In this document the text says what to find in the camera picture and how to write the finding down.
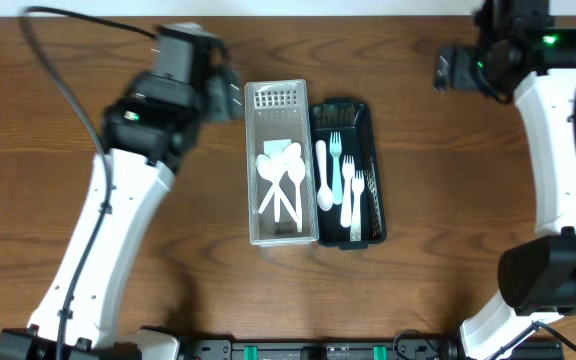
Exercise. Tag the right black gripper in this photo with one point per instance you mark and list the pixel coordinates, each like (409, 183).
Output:
(461, 76)

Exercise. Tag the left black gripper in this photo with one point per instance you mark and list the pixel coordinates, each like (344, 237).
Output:
(215, 108)

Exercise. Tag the white plastic spoon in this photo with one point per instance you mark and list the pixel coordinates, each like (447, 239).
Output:
(266, 171)
(277, 162)
(296, 173)
(290, 153)
(325, 195)

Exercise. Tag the white plastic utensil handle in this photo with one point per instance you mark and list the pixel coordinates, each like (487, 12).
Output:
(335, 149)

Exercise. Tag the white plastic fork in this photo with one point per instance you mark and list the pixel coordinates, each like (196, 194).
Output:
(348, 171)
(358, 186)

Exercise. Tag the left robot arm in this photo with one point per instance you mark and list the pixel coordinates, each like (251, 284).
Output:
(145, 135)

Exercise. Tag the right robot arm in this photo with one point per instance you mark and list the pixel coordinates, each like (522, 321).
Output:
(535, 70)

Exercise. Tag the clear plastic basket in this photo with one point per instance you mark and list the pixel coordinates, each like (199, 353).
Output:
(278, 110)

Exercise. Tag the dark green plastic basket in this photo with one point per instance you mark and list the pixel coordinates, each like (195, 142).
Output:
(352, 119)

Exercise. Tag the black rail with clamps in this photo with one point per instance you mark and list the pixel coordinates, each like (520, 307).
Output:
(408, 345)

